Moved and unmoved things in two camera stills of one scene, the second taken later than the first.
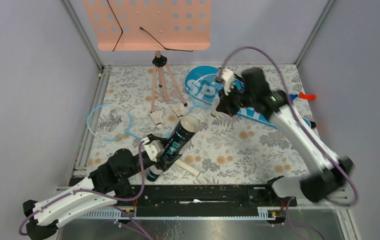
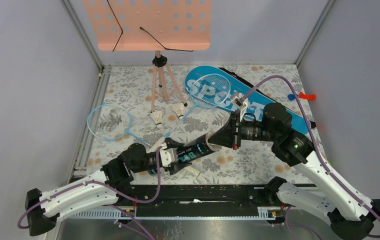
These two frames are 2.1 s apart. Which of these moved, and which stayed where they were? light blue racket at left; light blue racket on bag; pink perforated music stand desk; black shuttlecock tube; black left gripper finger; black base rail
Moved: black shuttlecock tube; black left gripper finger
Stayed: light blue racket at left; black base rail; light blue racket on bag; pink perforated music stand desk
